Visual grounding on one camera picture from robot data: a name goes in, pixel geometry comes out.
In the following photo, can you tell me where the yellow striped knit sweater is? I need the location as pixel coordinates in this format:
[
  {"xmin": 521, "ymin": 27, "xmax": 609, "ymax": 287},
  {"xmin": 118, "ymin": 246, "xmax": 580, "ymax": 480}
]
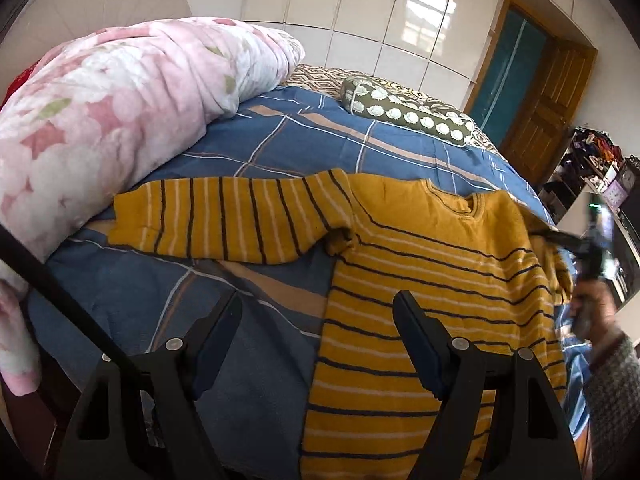
[{"xmin": 108, "ymin": 169, "xmax": 573, "ymax": 479}]

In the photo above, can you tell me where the grey knit sleeve forearm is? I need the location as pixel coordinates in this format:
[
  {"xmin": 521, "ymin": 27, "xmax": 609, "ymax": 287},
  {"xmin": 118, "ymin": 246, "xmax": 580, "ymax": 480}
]
[{"xmin": 584, "ymin": 333, "xmax": 639, "ymax": 479}]

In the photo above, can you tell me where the person's right hand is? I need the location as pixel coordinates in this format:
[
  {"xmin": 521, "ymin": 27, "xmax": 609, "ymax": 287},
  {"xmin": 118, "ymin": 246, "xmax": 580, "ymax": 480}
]
[{"xmin": 570, "ymin": 278, "xmax": 623, "ymax": 356}]

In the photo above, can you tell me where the cluttered shoe rack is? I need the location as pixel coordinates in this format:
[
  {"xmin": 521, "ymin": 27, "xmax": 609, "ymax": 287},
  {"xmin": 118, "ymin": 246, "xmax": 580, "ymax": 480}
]
[{"xmin": 538, "ymin": 127, "xmax": 624, "ymax": 223}]

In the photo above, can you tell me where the brown wooden door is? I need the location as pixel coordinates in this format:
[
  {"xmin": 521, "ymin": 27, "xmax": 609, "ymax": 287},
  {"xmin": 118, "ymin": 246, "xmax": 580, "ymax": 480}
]
[{"xmin": 499, "ymin": 38, "xmax": 598, "ymax": 188}]

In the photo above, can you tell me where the teal door curtain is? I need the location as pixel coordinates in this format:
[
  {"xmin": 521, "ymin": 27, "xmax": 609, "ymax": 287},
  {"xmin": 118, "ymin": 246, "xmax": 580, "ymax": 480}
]
[{"xmin": 470, "ymin": 9, "xmax": 548, "ymax": 148}]

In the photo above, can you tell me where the green white dotted pillow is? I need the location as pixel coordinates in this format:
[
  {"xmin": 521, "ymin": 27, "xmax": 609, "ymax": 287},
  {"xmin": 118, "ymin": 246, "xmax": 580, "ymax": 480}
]
[{"xmin": 340, "ymin": 75, "xmax": 475, "ymax": 146}]

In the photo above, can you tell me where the white glossy wardrobe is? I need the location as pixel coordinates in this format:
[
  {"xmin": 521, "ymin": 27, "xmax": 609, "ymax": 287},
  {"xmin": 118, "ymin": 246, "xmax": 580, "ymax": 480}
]
[{"xmin": 242, "ymin": 0, "xmax": 589, "ymax": 107}]

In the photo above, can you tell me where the pink floral quilt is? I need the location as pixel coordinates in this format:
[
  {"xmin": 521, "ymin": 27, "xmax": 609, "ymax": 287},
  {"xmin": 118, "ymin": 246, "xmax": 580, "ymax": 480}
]
[{"xmin": 0, "ymin": 15, "xmax": 306, "ymax": 397}]

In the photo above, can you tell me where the white arched headboard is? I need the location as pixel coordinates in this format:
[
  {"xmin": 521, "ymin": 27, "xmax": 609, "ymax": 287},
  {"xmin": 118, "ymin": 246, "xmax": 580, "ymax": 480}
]
[{"xmin": 1, "ymin": 0, "xmax": 191, "ymax": 93}]

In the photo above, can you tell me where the black strap cable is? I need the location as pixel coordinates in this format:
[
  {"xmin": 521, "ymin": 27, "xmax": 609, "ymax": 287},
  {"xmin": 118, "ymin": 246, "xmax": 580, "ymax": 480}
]
[{"xmin": 0, "ymin": 224, "xmax": 151, "ymax": 411}]

